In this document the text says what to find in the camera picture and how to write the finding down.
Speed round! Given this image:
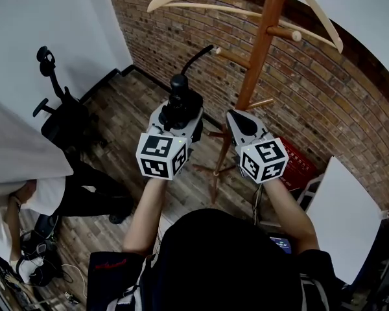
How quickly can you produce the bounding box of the person's right forearm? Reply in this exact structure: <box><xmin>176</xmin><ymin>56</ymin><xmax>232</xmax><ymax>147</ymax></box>
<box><xmin>261</xmin><ymin>179</ymin><xmax>322</xmax><ymax>256</ymax></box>

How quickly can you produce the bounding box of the white chair frame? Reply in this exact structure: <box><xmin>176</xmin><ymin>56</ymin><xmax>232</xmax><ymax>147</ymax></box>
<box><xmin>296</xmin><ymin>173</ymin><xmax>325</xmax><ymax>212</ymax></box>

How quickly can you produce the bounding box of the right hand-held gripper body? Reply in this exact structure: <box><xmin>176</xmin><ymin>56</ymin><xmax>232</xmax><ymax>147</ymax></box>
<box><xmin>233</xmin><ymin>131</ymin><xmax>290</xmax><ymax>185</ymax></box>

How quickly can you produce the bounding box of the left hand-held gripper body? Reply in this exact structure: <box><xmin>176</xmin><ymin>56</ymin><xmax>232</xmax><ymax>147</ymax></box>
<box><xmin>135</xmin><ymin>130</ymin><xmax>191</xmax><ymax>181</ymax></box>

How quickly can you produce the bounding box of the person's left forearm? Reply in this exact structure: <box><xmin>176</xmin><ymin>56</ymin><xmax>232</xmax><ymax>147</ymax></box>
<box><xmin>122</xmin><ymin>176</ymin><xmax>170</xmax><ymax>256</ymax></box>

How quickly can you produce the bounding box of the black office chair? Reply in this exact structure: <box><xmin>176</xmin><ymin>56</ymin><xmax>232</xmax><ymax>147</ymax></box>
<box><xmin>32</xmin><ymin>45</ymin><xmax>110</xmax><ymax>154</ymax></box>

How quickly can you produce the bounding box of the wooden coat stand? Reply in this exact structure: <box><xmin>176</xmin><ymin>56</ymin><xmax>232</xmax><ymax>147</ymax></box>
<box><xmin>193</xmin><ymin>0</ymin><xmax>322</xmax><ymax>205</ymax></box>

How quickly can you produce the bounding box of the small black display device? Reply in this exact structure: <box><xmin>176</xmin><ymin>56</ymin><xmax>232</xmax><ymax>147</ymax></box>
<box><xmin>268</xmin><ymin>233</ymin><xmax>294</xmax><ymax>255</ymax></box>

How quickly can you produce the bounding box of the person's black clothing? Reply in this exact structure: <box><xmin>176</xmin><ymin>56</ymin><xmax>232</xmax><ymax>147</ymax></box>
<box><xmin>86</xmin><ymin>207</ymin><xmax>346</xmax><ymax>311</ymax></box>

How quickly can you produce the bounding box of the black cable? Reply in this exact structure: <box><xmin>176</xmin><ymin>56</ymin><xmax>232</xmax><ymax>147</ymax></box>
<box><xmin>252</xmin><ymin>183</ymin><xmax>265</xmax><ymax>224</ymax></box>

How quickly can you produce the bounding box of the white cable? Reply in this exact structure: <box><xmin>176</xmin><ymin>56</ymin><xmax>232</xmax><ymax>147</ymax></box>
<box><xmin>60</xmin><ymin>263</ymin><xmax>89</xmax><ymax>300</ymax></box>

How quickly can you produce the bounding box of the black equipment bag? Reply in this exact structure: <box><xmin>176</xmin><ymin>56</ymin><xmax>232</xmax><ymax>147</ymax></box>
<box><xmin>18</xmin><ymin>213</ymin><xmax>66</xmax><ymax>287</ymax></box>

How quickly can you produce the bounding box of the light wooden clothes hanger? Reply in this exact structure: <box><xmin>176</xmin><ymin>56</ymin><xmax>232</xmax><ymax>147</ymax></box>
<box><xmin>147</xmin><ymin>0</ymin><xmax>344</xmax><ymax>54</ymax></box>

